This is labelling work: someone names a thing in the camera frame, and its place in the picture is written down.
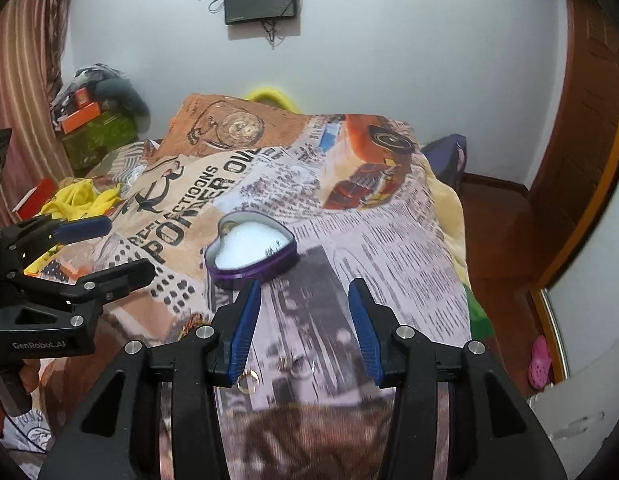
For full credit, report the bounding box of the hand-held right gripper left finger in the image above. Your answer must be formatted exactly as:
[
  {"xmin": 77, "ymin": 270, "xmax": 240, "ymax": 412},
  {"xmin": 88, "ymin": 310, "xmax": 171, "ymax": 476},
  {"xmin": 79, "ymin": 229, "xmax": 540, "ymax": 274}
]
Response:
[{"xmin": 40, "ymin": 279, "xmax": 263, "ymax": 480}]

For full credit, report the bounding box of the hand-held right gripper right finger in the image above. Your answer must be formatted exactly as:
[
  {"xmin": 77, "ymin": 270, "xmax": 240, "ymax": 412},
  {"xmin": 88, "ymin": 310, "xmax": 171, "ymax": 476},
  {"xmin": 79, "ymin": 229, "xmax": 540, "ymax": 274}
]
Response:
[{"xmin": 348, "ymin": 278, "xmax": 568, "ymax": 480}]

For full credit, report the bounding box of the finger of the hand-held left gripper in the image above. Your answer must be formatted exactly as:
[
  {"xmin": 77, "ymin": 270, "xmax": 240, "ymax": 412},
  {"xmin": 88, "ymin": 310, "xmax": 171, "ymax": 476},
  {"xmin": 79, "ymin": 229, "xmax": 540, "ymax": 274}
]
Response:
[
  {"xmin": 0, "ymin": 259, "xmax": 156, "ymax": 334},
  {"xmin": 2, "ymin": 214, "xmax": 113, "ymax": 282}
]

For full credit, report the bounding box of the purple heart-shaped jewelry box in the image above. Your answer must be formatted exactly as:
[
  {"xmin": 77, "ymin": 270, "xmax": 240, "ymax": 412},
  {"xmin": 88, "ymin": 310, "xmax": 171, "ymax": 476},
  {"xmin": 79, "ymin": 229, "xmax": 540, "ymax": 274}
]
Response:
[{"xmin": 205, "ymin": 212, "xmax": 298, "ymax": 291}]

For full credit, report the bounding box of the yellow cloth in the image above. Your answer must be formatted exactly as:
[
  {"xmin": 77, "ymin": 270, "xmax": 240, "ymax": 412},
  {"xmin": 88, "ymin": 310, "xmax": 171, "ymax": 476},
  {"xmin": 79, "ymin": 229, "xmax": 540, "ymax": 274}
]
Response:
[{"xmin": 26, "ymin": 179, "xmax": 124, "ymax": 277}]

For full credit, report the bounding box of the red box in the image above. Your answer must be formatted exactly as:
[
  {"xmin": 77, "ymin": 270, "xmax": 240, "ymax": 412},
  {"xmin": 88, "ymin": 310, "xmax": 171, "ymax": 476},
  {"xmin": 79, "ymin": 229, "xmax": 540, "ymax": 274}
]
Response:
[{"xmin": 12, "ymin": 176, "xmax": 59, "ymax": 219}]

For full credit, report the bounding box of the printed newspaper-pattern blanket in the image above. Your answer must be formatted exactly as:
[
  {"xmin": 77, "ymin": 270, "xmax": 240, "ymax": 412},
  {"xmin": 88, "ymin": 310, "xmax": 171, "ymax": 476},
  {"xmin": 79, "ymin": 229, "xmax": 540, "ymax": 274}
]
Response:
[{"xmin": 0, "ymin": 92, "xmax": 476, "ymax": 480}]

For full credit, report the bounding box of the white printed cloth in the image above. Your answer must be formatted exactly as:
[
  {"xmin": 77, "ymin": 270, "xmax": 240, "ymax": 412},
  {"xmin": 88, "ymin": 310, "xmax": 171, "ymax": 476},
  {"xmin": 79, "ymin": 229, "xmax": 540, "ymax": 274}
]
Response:
[{"xmin": 0, "ymin": 402, "xmax": 54, "ymax": 455}]

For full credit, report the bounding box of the orange box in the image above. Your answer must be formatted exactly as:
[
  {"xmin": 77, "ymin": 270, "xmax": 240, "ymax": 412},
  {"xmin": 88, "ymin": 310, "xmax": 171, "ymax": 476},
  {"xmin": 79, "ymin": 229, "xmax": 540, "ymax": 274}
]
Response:
[{"xmin": 58, "ymin": 102, "xmax": 103, "ymax": 135}]

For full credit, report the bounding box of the yellow fleece blanket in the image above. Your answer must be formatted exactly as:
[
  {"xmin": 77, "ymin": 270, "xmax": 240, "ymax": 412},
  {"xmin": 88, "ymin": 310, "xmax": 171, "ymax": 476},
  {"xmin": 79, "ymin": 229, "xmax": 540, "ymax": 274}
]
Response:
[{"xmin": 423, "ymin": 157, "xmax": 496, "ymax": 343}]

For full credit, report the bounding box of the striped brown curtain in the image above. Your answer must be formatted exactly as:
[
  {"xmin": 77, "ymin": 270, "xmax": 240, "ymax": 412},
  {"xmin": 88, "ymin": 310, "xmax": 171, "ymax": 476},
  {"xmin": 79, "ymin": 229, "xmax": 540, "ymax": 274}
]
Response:
[{"xmin": 0, "ymin": 0, "xmax": 76, "ymax": 223}]

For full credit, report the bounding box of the pink clog shoe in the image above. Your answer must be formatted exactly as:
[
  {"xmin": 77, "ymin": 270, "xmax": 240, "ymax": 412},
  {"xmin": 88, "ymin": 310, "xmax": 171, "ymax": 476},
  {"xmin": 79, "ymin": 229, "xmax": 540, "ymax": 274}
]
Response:
[{"xmin": 528, "ymin": 335, "xmax": 553, "ymax": 391}]

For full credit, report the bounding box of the yellow plastic rim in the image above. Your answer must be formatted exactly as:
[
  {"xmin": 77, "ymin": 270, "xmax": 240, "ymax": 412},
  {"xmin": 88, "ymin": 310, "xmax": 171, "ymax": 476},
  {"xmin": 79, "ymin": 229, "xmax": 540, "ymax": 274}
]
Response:
[{"xmin": 246, "ymin": 87, "xmax": 296, "ymax": 110}]

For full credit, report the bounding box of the white board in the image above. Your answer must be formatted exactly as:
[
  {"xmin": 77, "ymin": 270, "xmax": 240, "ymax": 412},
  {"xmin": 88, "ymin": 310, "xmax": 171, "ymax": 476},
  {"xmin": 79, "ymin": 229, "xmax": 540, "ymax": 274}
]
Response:
[{"xmin": 526, "ymin": 354, "xmax": 619, "ymax": 463}]

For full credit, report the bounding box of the wooden door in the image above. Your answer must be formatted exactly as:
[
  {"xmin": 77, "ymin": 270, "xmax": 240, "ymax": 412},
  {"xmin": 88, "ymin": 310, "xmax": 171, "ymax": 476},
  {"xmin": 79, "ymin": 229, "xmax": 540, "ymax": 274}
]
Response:
[{"xmin": 528, "ymin": 0, "xmax": 619, "ymax": 292}]

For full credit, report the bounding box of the colourful beaded bracelet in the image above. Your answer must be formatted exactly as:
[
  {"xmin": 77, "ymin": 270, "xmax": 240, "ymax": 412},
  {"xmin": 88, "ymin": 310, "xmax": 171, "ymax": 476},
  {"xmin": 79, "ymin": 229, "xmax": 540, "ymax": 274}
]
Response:
[{"xmin": 174, "ymin": 314, "xmax": 211, "ymax": 343}]

